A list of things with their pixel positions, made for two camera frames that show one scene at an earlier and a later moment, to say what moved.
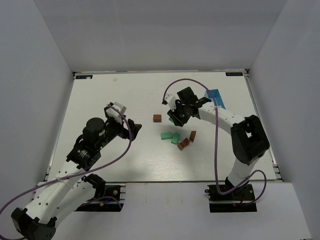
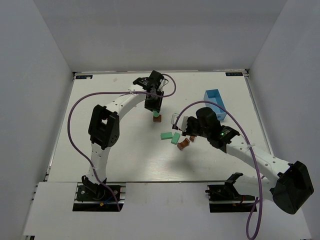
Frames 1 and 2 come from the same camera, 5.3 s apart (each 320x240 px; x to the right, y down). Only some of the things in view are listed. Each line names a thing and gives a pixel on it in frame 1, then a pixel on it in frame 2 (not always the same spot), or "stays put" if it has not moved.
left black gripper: x=126 y=130 → x=153 y=105
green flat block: x=166 y=135 stays put
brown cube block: x=157 y=118 stays put
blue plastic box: x=214 y=94 stays put
